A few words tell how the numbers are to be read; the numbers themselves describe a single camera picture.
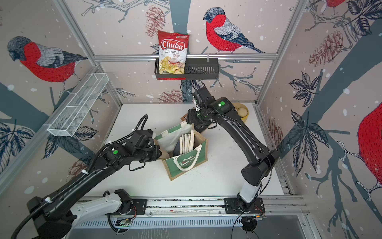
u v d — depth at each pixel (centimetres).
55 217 38
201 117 59
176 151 86
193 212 73
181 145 77
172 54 85
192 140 76
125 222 70
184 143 78
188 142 78
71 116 73
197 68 107
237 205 66
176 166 70
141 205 73
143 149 59
